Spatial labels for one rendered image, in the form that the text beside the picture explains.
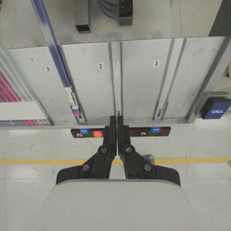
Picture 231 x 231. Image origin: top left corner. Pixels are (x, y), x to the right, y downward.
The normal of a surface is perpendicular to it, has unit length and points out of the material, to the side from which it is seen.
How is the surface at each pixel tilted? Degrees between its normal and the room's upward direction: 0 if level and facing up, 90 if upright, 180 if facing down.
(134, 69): 43
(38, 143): 0
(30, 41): 0
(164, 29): 0
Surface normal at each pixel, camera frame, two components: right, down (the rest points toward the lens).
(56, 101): -0.02, 0.67
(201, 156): -0.05, -0.01
